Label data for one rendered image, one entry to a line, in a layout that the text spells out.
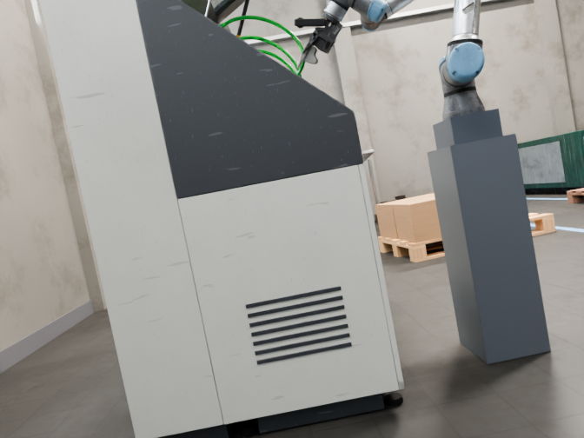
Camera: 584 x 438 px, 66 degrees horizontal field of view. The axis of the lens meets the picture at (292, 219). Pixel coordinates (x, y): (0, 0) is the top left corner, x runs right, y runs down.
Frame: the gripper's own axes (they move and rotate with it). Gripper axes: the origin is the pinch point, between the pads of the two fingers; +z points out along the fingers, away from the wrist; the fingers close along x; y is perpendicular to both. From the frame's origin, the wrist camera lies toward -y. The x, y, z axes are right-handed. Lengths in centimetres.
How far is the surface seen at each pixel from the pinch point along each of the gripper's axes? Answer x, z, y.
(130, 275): -62, 76, -7
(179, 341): -65, 85, 16
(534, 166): 535, -26, 320
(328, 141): -41.2, 12.3, 23.8
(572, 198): 367, -14, 308
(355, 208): -45, 25, 41
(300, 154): -44, 20, 18
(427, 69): 648, -67, 118
